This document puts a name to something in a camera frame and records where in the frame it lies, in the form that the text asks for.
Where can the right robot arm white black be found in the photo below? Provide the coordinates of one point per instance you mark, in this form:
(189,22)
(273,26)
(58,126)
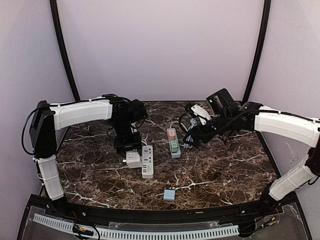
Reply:
(256,117)

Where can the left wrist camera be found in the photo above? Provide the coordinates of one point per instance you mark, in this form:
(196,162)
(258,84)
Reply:
(138,111)

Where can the left black frame post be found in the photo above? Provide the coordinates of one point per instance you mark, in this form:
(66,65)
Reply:
(62,49)

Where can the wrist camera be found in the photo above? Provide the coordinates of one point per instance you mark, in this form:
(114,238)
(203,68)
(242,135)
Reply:
(222,103)
(138,111)

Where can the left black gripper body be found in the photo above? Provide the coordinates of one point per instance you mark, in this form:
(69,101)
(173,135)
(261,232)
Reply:
(126,141)

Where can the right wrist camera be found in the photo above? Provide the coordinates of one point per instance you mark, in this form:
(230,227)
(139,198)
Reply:
(222,103)

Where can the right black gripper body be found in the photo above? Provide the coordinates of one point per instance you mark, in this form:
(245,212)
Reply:
(222,124)

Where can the right black frame post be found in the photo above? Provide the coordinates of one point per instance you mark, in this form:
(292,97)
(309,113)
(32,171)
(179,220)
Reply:
(258,50)

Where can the black front frame rail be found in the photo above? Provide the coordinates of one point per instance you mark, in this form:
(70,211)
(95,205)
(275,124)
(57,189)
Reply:
(244,212)

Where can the white power strip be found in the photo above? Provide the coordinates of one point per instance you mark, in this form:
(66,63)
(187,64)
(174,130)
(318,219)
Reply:
(147,170)

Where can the white cube socket adapter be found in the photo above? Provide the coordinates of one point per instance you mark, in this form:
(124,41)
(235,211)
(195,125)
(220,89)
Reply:
(132,159)

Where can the pink plug adapter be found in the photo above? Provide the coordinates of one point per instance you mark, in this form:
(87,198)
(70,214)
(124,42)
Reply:
(171,135)

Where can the white slotted cable duct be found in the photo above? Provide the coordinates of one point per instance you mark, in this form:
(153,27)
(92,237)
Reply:
(123,231)

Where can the blue plug adapter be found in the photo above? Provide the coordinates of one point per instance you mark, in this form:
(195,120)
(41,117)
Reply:
(169,195)

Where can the blue-grey power strip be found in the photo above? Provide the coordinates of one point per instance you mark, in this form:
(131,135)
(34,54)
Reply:
(178,154)

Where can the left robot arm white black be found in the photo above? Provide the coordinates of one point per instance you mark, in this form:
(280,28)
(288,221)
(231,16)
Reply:
(46,119)

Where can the green plug adapter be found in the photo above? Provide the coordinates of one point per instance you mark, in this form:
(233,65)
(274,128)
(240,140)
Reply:
(174,147)

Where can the black frame post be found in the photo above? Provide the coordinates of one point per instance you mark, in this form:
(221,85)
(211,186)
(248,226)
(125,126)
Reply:
(62,49)
(258,50)

